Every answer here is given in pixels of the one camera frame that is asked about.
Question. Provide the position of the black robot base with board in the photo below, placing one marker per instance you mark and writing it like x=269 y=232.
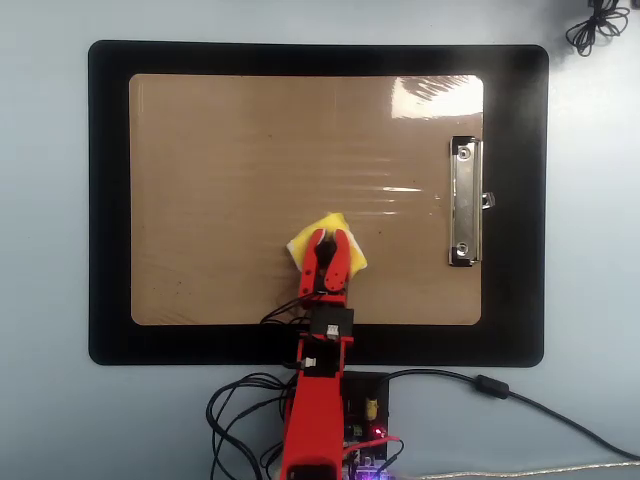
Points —
x=372 y=385

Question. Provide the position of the red robot arm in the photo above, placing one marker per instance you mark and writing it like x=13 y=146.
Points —
x=315 y=425

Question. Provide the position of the black rubber mat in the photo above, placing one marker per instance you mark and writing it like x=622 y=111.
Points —
x=110 y=200

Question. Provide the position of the brown clipboard board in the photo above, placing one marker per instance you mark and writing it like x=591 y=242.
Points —
x=200 y=225

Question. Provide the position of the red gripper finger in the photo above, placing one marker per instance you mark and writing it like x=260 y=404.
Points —
x=337 y=270
x=307 y=275

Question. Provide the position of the silver metal clipboard clip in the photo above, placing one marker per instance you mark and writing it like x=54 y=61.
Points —
x=465 y=200

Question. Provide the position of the red gripper body with servo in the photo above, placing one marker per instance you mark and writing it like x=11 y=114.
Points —
x=332 y=299

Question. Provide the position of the yellow taped sponge with knob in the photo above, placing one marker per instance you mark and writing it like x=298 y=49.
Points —
x=305 y=240

